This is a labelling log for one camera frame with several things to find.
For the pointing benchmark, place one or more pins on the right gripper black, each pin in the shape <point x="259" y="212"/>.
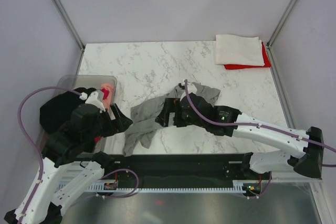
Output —
<point x="170" y="104"/>

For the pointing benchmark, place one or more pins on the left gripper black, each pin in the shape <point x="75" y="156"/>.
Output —
<point x="117" y="125"/>

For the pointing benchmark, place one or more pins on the grey t shirt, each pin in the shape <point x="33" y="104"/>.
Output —
<point x="145" y="136"/>

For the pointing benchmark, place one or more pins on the clear plastic bin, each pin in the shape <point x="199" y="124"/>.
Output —
<point x="85" y="81"/>

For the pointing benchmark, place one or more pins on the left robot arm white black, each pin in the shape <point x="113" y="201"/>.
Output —
<point x="43" y="202"/>

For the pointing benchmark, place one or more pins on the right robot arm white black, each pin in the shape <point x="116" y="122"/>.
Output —
<point x="297" y="150"/>

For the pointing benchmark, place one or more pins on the peach t shirt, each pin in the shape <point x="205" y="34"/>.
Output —
<point x="111" y="88"/>

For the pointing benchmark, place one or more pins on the magenta t shirt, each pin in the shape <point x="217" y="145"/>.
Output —
<point x="106" y="97"/>

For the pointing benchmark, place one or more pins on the black t shirt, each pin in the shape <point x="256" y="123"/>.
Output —
<point x="55" y="115"/>

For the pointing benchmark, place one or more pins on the white folded t shirt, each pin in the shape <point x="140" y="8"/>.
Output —
<point x="232" y="49"/>

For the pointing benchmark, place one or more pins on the red folded t shirt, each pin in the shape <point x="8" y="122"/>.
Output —
<point x="266" y="62"/>

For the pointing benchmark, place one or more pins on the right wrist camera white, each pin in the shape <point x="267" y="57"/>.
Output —
<point x="191" y="88"/>

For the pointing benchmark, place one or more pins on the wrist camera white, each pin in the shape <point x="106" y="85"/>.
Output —
<point x="95" y="98"/>
<point x="191" y="88"/>

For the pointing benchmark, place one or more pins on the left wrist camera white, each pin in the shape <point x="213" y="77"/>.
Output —
<point x="95" y="98"/>

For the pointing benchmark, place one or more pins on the white slotted cable duct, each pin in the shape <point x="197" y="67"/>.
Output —
<point x="101" y="187"/>

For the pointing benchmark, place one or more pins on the left aluminium frame post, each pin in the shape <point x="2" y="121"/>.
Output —
<point x="65" y="17"/>

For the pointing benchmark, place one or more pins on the aluminium frame post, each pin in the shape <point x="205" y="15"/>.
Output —
<point x="288" y="10"/>
<point x="65" y="17"/>

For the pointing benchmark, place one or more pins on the right aluminium frame post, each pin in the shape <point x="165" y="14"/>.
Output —
<point x="288" y="10"/>

